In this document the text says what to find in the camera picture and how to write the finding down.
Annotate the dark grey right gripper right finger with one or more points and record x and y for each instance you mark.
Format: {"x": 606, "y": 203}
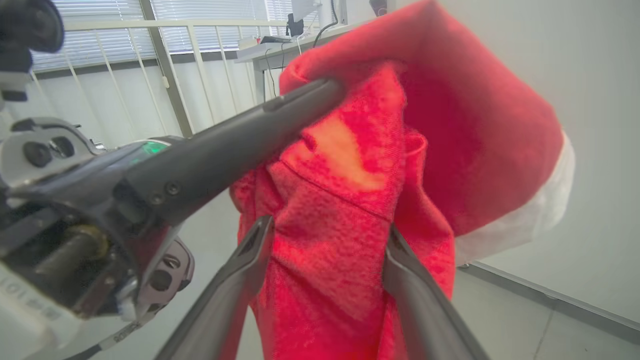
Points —
{"x": 425, "y": 315}

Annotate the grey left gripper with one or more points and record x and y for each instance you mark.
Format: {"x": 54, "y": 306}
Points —
{"x": 75, "y": 225}

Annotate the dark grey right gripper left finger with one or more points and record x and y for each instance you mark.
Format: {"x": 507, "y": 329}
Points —
{"x": 227, "y": 305}

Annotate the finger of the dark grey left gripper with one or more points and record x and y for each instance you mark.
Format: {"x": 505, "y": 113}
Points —
{"x": 225, "y": 150}

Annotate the red garment with white trim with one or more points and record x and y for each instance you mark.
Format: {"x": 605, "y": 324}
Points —
{"x": 450, "y": 125}

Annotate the white metal railing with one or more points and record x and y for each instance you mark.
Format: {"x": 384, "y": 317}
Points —
{"x": 195, "y": 55}

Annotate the white desk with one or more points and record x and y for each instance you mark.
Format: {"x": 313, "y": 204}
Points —
{"x": 280, "y": 50}

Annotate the computer monitor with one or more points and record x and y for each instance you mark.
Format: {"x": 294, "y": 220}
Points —
{"x": 307, "y": 10}

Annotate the white window blinds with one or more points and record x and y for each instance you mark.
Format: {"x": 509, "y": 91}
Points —
{"x": 115, "y": 30}

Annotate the black robot joint housing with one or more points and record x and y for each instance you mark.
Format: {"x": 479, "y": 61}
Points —
{"x": 25, "y": 30}

